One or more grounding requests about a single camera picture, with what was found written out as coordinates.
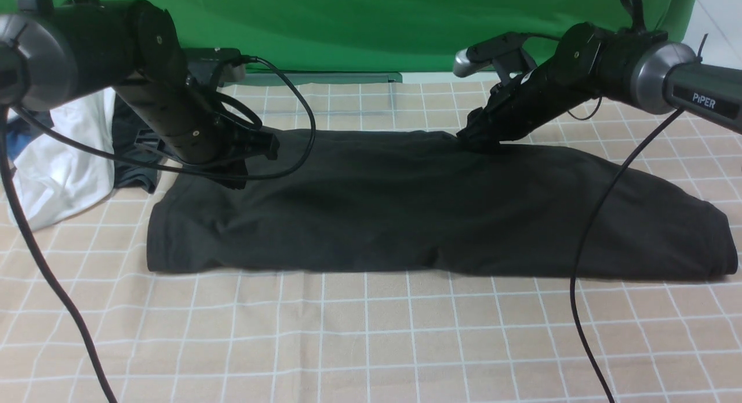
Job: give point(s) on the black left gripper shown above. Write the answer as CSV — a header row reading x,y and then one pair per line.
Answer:
x,y
225,151

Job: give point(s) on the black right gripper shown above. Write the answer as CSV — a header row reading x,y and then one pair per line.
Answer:
x,y
494,123

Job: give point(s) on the dark gray long-sleeve top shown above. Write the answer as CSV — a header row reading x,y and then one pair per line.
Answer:
x,y
408,201

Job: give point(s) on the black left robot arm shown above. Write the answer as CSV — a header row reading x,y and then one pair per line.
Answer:
x,y
54,55

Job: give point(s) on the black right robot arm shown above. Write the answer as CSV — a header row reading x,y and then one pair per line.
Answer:
x,y
642,69

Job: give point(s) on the dark teal crumpled garment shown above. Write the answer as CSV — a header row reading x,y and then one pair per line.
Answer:
x,y
126,125

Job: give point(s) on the green backdrop cloth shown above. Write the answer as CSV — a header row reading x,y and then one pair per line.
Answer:
x,y
378,35

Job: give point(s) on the white crumpled shirt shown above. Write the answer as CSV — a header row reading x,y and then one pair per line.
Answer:
x,y
54,181

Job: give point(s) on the beige checkered tablecloth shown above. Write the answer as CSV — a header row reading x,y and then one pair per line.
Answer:
x,y
423,337

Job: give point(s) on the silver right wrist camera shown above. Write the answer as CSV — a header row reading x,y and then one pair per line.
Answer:
x,y
504,53

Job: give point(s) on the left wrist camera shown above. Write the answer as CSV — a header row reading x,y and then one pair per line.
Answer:
x,y
215,67

